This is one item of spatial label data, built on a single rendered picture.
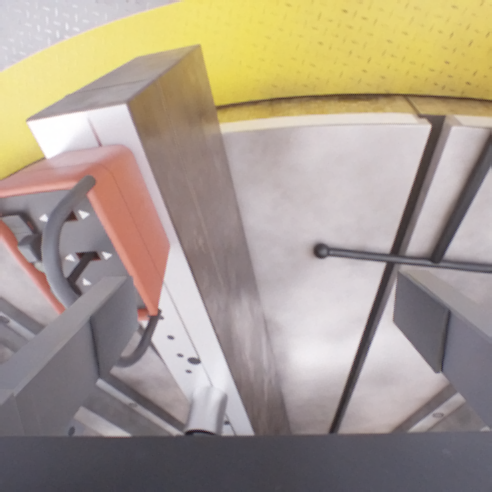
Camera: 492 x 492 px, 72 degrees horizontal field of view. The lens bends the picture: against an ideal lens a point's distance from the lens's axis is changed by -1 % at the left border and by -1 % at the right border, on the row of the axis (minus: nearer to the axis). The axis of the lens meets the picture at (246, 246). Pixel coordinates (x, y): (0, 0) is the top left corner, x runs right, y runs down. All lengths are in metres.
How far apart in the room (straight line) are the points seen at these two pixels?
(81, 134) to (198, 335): 0.40
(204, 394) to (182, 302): 0.28
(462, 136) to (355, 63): 0.38
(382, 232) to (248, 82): 0.57
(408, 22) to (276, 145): 0.49
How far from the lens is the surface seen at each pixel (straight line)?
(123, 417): 1.88
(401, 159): 0.87
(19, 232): 0.44
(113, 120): 0.45
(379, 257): 0.98
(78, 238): 0.41
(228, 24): 1.08
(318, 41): 1.08
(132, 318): 0.17
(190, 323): 0.65
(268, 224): 0.93
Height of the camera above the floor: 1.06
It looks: 50 degrees down
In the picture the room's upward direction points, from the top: 169 degrees counter-clockwise
